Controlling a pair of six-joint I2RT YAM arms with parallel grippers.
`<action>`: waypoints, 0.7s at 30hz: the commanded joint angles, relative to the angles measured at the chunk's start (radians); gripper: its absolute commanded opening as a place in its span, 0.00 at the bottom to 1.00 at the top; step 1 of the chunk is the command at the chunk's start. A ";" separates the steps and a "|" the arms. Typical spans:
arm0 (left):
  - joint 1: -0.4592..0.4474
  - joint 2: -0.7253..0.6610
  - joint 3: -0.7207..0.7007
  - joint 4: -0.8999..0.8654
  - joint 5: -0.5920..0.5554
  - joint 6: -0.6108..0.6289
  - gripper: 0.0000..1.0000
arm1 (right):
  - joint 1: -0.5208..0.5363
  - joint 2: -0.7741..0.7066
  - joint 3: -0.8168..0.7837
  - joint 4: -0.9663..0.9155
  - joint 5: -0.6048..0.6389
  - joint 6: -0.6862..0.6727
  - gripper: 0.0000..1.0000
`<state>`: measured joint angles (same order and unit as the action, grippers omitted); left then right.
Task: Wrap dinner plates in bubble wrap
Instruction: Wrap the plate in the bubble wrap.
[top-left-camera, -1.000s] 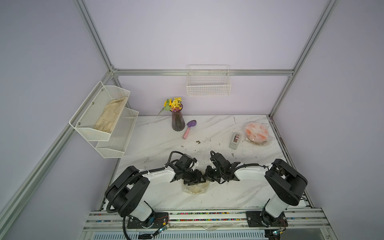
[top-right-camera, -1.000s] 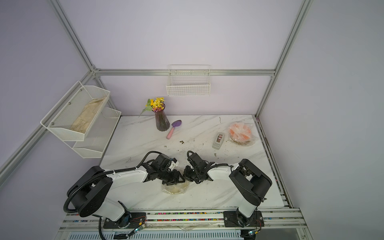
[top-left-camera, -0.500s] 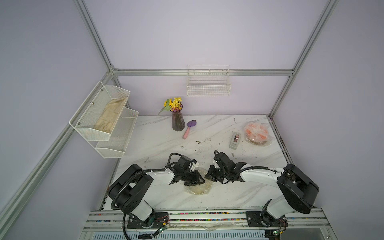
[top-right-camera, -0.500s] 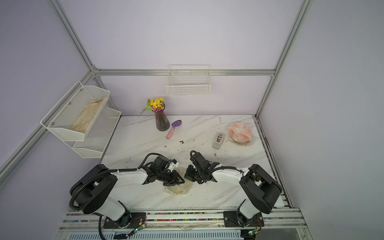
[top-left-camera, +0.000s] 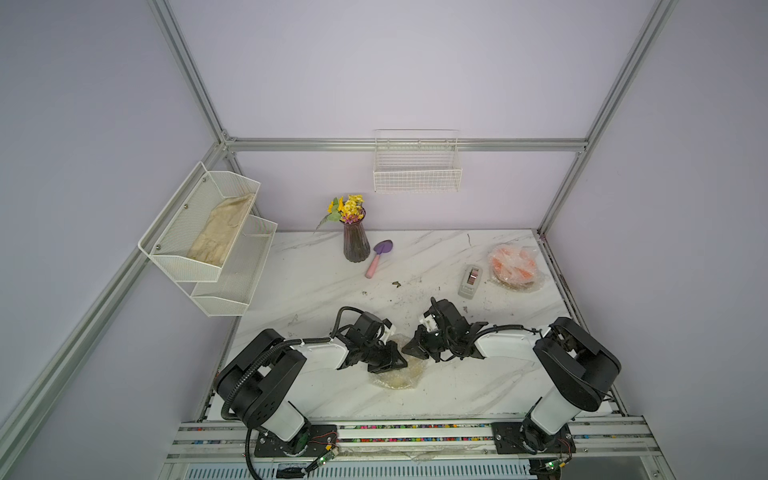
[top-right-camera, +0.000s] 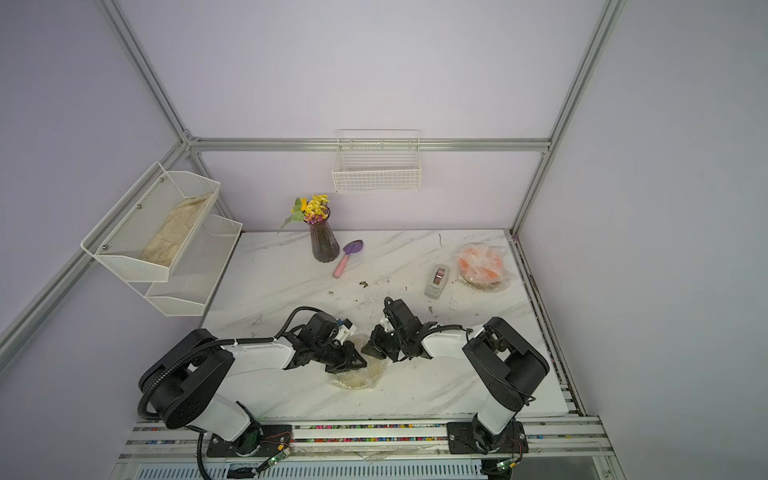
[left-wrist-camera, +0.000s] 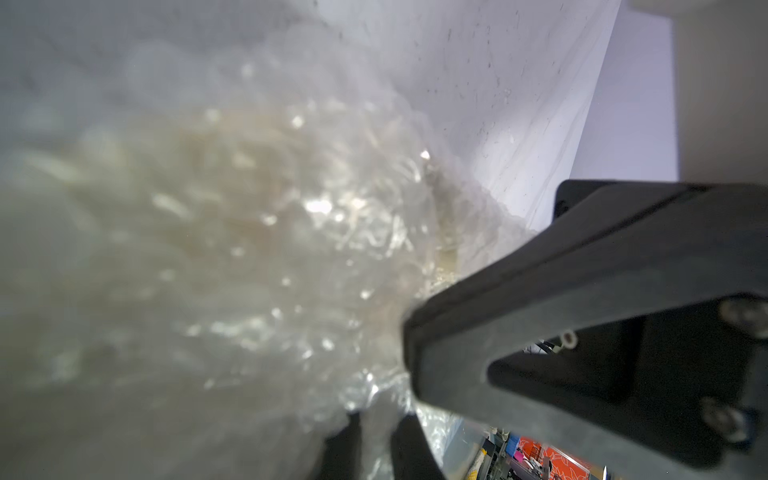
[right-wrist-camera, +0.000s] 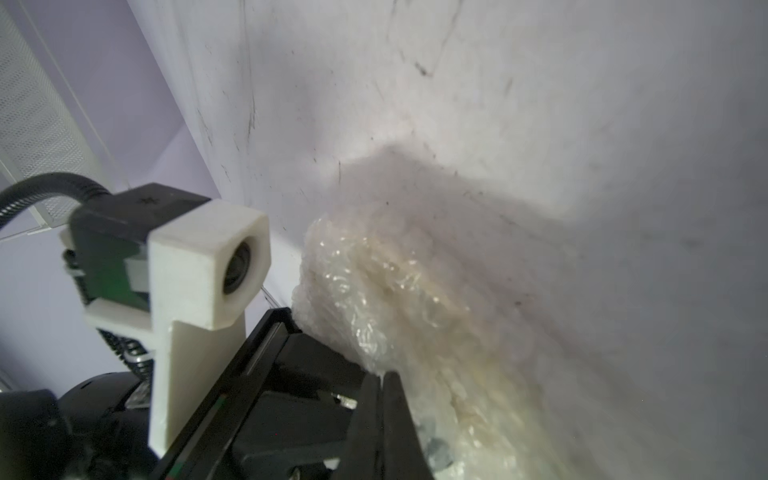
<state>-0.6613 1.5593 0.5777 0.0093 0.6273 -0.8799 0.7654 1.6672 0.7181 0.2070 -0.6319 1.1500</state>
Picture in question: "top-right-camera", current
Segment cream floral dinner plate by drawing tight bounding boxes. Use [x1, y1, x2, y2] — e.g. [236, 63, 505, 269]
[332, 338, 385, 389]

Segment aluminium frame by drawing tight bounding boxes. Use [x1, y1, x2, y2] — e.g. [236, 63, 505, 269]
[0, 0, 628, 421]

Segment beige cloth in shelf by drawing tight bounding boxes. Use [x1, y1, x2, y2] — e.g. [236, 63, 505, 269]
[140, 194, 211, 267]

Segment clear bubble wrap sheet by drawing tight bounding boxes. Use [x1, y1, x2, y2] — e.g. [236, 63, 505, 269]
[456, 244, 512, 292]
[326, 334, 388, 391]

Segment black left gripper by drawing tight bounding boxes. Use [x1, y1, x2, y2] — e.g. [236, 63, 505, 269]
[313, 341, 367, 375]

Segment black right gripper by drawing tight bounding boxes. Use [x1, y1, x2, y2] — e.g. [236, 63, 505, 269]
[355, 326, 406, 362]

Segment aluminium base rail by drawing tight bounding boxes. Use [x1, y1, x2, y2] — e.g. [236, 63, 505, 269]
[110, 416, 626, 479]

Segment white mesh two-tier shelf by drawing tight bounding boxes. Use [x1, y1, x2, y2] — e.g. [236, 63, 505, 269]
[81, 163, 242, 317]

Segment white wire wall basket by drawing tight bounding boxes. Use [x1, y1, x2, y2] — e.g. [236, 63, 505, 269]
[332, 129, 422, 194]

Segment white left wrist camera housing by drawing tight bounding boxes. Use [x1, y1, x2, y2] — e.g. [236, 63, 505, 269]
[334, 319, 357, 345]

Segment orange dinner plate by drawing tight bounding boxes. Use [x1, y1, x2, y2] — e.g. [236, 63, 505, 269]
[457, 244, 505, 285]

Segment white tape dispenser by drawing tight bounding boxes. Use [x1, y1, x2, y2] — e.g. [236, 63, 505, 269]
[424, 265, 450, 299]

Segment yellow artificial flowers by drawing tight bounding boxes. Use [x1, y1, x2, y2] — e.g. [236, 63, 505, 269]
[280, 195, 330, 229]

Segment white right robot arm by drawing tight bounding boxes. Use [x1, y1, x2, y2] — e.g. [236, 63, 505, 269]
[362, 297, 550, 459]

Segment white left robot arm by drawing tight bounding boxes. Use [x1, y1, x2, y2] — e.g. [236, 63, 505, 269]
[137, 306, 367, 457]

